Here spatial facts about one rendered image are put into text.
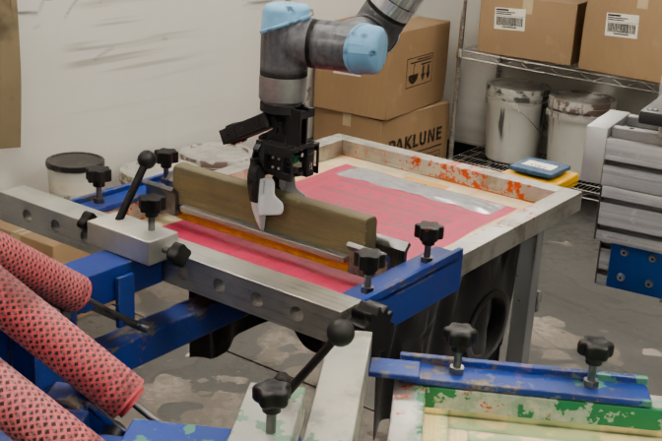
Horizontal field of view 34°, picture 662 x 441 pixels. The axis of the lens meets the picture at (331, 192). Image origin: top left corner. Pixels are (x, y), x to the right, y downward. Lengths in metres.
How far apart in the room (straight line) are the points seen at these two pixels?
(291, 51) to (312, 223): 0.27
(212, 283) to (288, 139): 0.30
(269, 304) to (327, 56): 0.40
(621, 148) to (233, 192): 0.62
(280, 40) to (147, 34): 2.70
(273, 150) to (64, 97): 2.46
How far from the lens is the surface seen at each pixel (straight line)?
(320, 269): 1.72
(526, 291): 2.42
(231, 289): 1.47
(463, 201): 2.08
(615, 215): 1.71
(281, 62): 1.64
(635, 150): 1.68
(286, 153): 1.66
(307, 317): 1.40
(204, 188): 1.82
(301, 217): 1.69
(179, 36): 4.45
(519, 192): 2.14
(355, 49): 1.60
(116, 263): 1.50
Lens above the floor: 1.60
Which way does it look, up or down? 18 degrees down
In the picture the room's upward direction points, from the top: 3 degrees clockwise
